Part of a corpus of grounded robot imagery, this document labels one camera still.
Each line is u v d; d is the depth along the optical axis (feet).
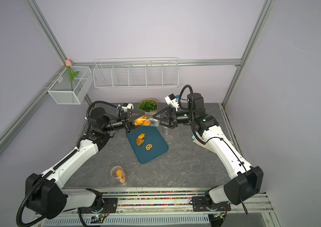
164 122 2.17
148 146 3.15
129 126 2.03
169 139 3.26
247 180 1.28
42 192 1.37
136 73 3.17
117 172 2.58
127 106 2.23
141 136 3.25
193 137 1.87
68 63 2.92
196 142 3.24
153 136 3.34
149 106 3.25
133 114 2.10
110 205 2.42
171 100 2.05
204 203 2.41
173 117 1.86
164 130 3.32
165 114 1.86
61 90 2.86
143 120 2.11
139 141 3.16
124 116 1.97
